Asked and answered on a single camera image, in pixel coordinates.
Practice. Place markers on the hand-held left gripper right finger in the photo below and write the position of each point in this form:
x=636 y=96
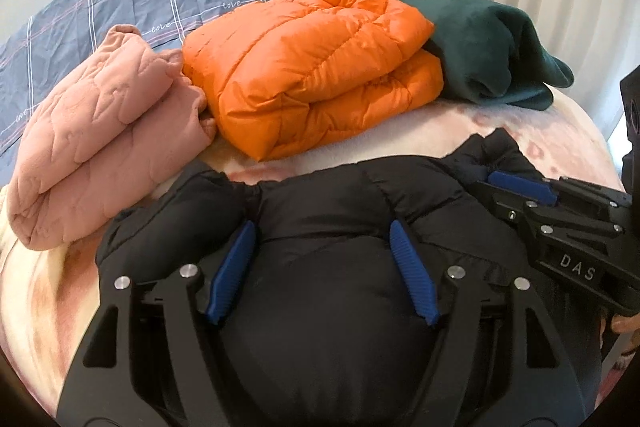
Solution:
x=412 y=272

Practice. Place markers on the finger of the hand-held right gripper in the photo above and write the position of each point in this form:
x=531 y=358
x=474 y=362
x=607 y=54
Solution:
x=520 y=184
x=502 y=199

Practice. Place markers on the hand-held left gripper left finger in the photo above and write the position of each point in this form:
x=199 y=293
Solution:
x=232 y=272

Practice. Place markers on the black puffer jacket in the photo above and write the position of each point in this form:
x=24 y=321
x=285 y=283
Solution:
x=325 y=227

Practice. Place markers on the person's right hand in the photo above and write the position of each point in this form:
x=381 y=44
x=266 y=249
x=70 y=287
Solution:
x=627 y=324

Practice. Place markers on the dark green sweatshirt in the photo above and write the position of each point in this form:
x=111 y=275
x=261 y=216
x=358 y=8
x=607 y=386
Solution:
x=490 y=47

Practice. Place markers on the pink quilted garment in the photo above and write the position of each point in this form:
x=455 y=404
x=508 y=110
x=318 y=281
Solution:
x=100 y=132

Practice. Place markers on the orange puffer jacket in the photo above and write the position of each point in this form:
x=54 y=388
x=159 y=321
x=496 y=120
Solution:
x=310 y=72

